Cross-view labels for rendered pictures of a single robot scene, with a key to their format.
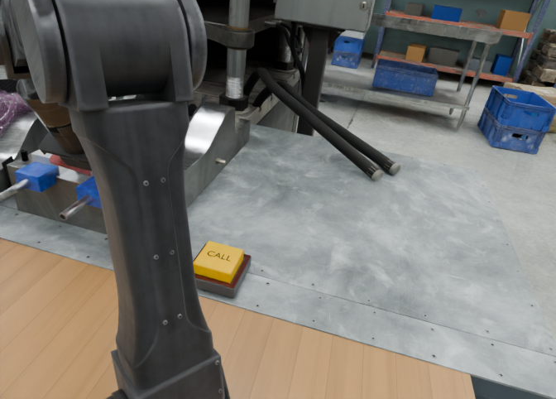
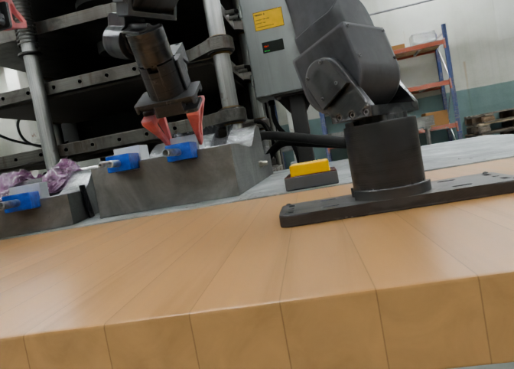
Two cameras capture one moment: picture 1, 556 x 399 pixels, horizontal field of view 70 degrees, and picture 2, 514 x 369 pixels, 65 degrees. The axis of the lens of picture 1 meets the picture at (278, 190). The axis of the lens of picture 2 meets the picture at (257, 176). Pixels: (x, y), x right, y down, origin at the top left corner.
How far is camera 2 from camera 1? 0.44 m
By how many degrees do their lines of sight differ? 27
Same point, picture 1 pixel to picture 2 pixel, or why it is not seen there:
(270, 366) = not seen: hidden behind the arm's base
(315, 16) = (289, 84)
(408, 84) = not seen: hidden behind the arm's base
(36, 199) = (120, 194)
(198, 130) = (237, 138)
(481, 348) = not seen: outside the picture
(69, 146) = (164, 89)
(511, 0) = (425, 106)
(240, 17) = (231, 97)
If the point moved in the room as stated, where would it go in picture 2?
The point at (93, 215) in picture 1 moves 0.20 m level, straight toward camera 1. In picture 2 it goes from (177, 186) to (230, 182)
